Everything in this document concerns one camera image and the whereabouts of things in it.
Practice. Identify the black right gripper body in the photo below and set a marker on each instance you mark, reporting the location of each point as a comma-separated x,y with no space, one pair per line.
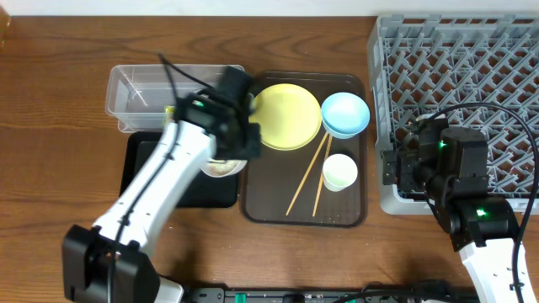
409,178

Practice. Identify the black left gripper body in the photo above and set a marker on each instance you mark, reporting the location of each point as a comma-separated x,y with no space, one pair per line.
242,140

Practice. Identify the white bowl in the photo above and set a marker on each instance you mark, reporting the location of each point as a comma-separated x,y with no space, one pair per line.
223,168

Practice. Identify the pale green cup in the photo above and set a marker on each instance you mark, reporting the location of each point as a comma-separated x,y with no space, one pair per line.
339,172

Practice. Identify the green snack wrapper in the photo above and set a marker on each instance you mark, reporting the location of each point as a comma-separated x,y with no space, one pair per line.
168,114

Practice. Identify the light blue bowl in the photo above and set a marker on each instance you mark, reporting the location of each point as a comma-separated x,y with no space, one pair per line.
345,115

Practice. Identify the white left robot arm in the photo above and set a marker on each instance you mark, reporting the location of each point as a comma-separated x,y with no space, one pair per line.
111,261

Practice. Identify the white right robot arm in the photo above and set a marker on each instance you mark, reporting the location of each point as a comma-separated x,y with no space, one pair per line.
450,165

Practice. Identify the black food waste tray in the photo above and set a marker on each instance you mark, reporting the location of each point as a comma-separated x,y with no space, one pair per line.
203,192

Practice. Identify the clear plastic waste bin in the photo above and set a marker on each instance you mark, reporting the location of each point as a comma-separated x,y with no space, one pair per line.
138,94

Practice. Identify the grey dishwasher rack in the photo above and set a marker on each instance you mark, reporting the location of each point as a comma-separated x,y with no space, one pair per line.
482,70

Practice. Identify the yellow plate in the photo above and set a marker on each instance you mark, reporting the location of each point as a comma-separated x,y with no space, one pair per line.
289,116

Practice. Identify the brown serving tray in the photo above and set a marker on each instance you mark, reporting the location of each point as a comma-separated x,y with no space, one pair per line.
270,181

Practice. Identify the left wooden chopstick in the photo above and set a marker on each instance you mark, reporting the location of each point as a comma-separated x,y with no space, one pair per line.
306,174

